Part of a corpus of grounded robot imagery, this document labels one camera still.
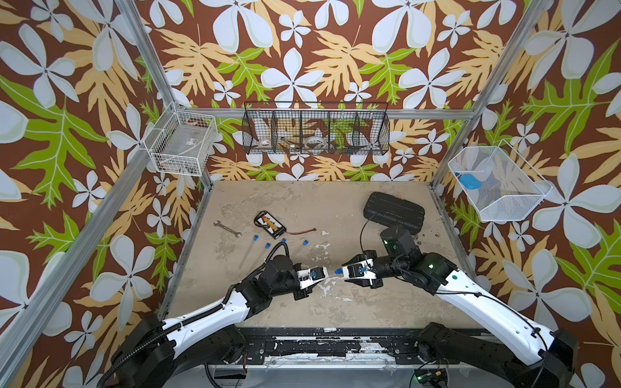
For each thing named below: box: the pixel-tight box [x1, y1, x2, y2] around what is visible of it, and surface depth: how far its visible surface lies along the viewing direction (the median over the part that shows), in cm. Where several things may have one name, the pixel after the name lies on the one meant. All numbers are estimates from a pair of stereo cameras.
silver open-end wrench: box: [213, 219, 243, 238], surface depth 106 cm
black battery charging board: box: [253, 210, 288, 240], surface depth 106 cm
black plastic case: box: [363, 191, 425, 236], surface depth 104 cm
